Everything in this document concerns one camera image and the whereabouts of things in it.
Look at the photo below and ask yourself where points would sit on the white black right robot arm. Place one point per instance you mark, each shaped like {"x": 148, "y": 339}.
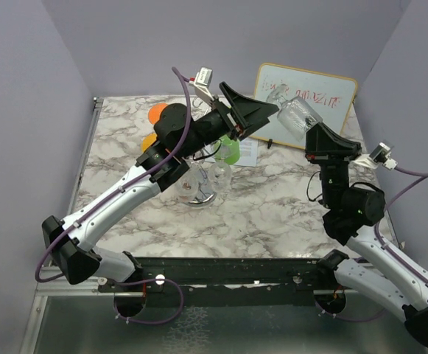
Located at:
{"x": 397, "y": 283}

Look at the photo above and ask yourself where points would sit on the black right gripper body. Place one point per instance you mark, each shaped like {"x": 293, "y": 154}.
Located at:
{"x": 332, "y": 158}

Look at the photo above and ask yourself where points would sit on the clear short tumbler glass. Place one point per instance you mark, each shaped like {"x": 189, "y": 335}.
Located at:
{"x": 295, "y": 114}

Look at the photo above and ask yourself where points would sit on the dark orange plastic wine glass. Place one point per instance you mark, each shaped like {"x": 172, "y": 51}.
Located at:
{"x": 154, "y": 114}

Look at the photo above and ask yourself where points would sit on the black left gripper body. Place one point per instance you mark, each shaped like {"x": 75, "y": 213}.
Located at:
{"x": 229, "y": 118}

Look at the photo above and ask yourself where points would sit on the clear wine glass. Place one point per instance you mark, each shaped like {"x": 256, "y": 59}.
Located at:
{"x": 188, "y": 185}
{"x": 220, "y": 172}

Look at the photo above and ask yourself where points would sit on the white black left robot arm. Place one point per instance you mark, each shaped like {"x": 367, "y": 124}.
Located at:
{"x": 71, "y": 241}

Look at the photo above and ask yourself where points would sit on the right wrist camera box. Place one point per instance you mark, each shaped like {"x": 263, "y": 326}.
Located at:
{"x": 380, "y": 156}

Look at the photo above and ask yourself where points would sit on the light orange plastic wine glass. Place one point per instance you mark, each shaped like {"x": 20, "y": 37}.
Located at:
{"x": 147, "y": 141}

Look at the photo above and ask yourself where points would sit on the black mounting rail base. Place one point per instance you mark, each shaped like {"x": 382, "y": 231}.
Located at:
{"x": 160, "y": 282}

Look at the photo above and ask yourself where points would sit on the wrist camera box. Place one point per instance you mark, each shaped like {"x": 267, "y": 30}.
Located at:
{"x": 380, "y": 156}
{"x": 201, "y": 82}

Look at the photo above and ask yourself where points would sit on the yellow framed whiteboard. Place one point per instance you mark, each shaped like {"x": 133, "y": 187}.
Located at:
{"x": 330, "y": 95}

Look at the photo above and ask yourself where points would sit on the chrome wine glass rack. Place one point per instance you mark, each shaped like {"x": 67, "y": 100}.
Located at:
{"x": 207, "y": 195}

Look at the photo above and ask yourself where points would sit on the green plastic wine glass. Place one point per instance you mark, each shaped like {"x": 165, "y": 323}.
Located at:
{"x": 230, "y": 149}

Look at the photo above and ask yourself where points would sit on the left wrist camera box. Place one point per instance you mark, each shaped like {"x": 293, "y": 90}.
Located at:
{"x": 201, "y": 82}

